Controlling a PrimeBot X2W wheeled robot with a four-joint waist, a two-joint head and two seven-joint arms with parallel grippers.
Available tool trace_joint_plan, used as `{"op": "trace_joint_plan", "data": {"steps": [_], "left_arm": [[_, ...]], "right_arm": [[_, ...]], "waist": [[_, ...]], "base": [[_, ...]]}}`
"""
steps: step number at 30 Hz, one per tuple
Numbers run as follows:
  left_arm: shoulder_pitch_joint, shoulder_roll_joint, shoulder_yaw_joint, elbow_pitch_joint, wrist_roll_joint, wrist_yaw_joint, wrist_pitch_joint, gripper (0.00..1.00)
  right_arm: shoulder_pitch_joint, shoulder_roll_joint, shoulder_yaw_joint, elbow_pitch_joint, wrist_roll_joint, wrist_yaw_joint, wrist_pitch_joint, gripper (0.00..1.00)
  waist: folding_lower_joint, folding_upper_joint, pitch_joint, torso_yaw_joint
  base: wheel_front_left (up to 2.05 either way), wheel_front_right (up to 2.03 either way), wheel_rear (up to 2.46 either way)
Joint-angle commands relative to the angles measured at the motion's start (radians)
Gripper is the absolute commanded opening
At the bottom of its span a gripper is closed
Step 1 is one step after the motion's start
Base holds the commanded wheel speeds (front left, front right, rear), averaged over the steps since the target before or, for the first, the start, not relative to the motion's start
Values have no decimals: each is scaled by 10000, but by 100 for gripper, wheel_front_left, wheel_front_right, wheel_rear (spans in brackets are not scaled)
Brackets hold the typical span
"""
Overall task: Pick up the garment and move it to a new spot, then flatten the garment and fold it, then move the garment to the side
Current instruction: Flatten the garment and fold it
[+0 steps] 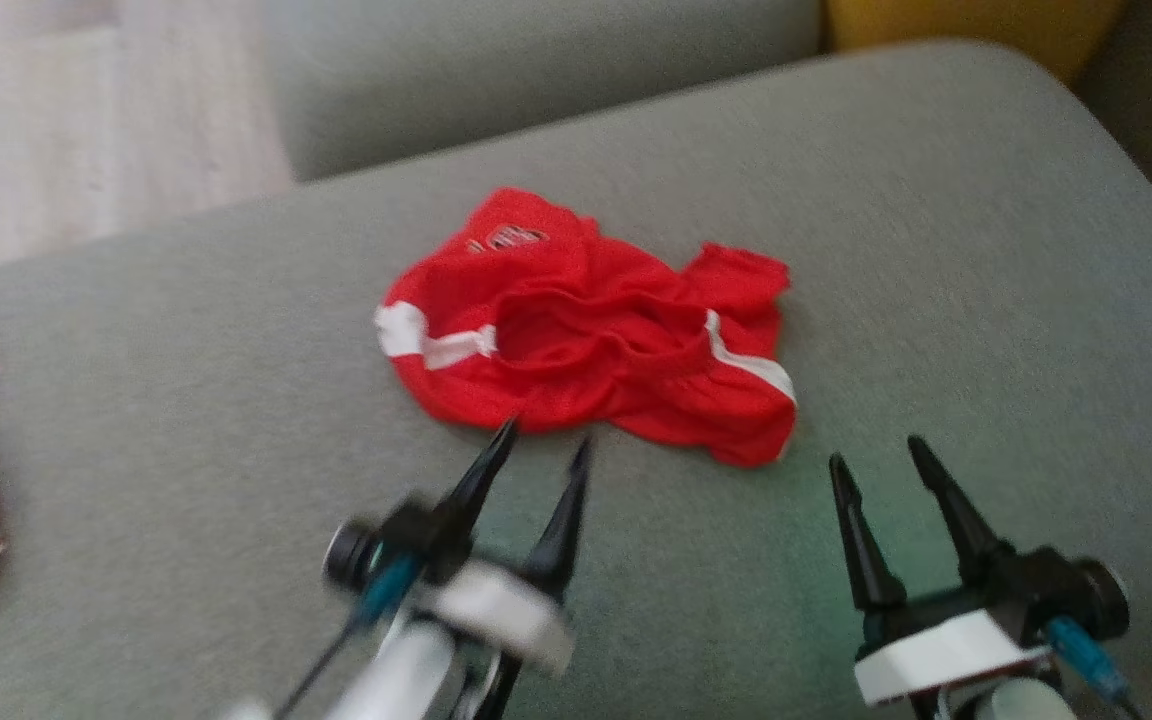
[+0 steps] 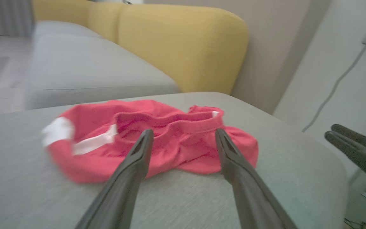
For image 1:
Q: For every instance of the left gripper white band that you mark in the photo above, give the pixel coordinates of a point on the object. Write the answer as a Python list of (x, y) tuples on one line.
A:
[(496, 610)]

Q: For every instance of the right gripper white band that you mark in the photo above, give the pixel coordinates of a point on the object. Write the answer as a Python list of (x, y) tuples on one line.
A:
[(946, 655)]

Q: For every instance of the red jersey with black number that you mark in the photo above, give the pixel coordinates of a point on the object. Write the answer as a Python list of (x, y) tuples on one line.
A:
[(586, 300)]

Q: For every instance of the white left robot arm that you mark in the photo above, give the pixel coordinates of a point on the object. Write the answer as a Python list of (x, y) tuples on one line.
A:
[(396, 680)]

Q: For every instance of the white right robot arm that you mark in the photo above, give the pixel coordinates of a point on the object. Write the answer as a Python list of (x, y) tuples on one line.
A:
[(1021, 702)]

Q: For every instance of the large grey sofa seat cushion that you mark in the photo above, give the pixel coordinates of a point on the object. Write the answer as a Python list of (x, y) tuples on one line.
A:
[(236, 350)]

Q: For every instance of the small grey sofa seat cushion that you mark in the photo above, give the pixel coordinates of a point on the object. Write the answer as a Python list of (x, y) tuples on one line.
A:
[(536, 60)]

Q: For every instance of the yellow sofa back cushion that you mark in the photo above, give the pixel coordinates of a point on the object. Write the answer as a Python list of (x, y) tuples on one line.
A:
[(986, 25)]

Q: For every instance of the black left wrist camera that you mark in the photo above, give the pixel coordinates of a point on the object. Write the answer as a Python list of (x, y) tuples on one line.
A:
[(348, 555)]

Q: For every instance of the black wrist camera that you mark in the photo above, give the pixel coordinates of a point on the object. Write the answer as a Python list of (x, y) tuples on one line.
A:
[(1104, 600), (348, 555)]

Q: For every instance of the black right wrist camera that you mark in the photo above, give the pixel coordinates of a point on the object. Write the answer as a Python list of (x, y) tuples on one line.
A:
[(1104, 600)]

